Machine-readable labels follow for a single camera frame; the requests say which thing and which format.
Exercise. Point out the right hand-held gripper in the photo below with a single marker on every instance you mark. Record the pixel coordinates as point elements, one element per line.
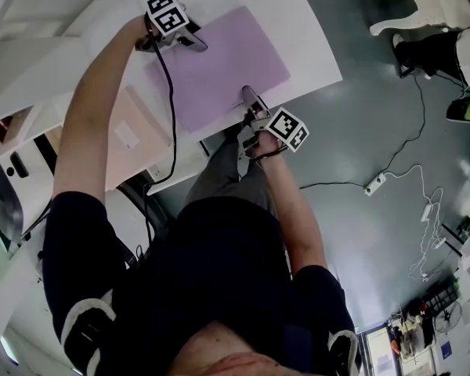
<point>288,127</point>

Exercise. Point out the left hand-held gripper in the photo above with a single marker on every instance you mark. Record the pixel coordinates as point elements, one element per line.
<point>168,14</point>

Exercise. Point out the purple folder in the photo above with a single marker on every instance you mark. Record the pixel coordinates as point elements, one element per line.
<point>219,69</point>

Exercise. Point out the pink folder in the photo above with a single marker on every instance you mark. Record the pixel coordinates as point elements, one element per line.
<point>125,171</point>

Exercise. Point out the person's left forearm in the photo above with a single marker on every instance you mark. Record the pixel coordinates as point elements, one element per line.
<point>90,124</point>

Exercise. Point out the person's right forearm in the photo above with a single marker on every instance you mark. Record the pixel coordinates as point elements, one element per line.
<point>293,218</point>

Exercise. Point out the person's right hand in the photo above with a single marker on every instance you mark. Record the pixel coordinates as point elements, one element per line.
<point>266,145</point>

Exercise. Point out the person's left hand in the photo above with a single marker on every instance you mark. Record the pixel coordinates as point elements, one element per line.
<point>145,37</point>

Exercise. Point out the person's grey trousers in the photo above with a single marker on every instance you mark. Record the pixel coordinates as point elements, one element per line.
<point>227,178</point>

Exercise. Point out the white desk with shelves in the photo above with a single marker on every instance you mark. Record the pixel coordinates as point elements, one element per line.
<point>317,53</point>

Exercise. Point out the white power strip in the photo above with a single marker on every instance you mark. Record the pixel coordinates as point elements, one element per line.
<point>376,183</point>

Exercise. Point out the person's dark shirt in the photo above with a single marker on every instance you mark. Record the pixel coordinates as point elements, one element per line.
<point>211,280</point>

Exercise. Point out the white dressing table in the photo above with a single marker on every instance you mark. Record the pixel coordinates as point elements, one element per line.
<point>419,6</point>

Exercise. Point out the white black robot machine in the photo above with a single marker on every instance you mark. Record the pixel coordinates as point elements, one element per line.
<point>27,194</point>

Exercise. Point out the person's face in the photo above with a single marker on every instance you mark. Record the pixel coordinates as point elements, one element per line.
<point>235,355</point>

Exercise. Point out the black plastic crate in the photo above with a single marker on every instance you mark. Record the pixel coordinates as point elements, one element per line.
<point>442,296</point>

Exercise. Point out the black floor fan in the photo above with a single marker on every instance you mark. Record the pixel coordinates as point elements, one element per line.
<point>448,316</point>

